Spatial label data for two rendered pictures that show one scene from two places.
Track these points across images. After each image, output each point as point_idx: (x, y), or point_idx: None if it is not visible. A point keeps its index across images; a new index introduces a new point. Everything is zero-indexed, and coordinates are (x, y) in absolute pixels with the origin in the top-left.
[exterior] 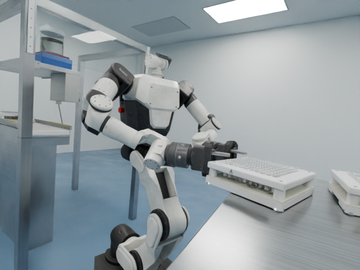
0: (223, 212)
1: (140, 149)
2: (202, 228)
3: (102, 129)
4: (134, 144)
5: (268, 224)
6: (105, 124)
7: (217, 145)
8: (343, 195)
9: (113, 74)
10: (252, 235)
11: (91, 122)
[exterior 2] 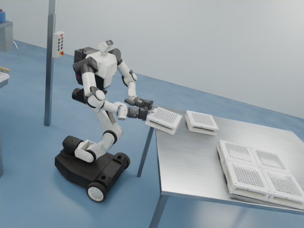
0: (159, 139)
1: None
2: (158, 146)
3: (101, 107)
4: (114, 111)
5: (171, 141)
6: (103, 106)
7: (143, 101)
8: (189, 123)
9: (90, 66)
10: (169, 145)
11: (96, 105)
